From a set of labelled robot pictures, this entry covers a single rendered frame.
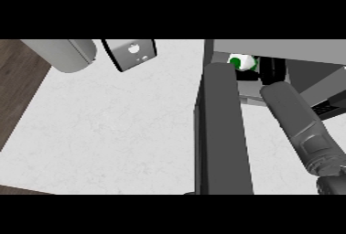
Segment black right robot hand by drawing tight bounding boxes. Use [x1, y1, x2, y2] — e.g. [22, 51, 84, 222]
[235, 56, 288, 87]

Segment white and green milk carton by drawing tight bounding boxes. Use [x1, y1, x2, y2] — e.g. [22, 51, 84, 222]
[226, 53, 260, 72]

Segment grey microwave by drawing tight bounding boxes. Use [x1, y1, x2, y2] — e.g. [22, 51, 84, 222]
[201, 38, 346, 122]

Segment silver panel with black edge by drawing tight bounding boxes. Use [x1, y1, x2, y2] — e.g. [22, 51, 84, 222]
[100, 38, 158, 73]

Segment grey rounded appliance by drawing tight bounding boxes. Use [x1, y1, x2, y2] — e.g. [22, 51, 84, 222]
[21, 38, 99, 74]

